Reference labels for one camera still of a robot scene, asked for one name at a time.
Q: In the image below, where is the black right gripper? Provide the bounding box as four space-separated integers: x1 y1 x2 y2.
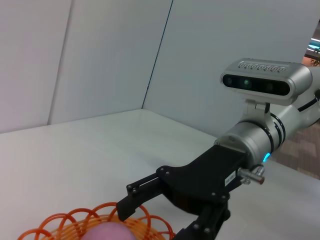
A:
115 143 248 240

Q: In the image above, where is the pink peach with green mark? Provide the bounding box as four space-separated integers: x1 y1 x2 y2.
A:
83 222 135 240

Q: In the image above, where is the orange woven plastic basket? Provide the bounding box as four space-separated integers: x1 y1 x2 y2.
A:
17 201 177 240

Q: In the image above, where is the silver metal cable connector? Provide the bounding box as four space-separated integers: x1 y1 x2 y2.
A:
236 165 266 186

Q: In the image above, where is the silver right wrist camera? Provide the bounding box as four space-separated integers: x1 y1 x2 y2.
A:
219 57 314 118

